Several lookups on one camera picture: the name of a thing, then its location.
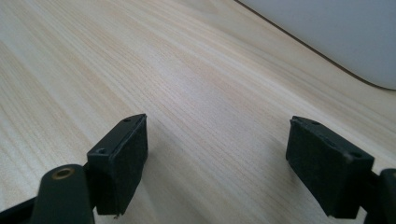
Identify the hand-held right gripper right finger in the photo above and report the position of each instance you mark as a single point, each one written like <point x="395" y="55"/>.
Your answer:
<point x="333" y="171"/>

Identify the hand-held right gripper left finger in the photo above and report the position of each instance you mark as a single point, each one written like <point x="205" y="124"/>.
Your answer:
<point x="120" y="168"/>

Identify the white divided storage box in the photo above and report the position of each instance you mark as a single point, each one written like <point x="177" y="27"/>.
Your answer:
<point x="336" y="31"/>

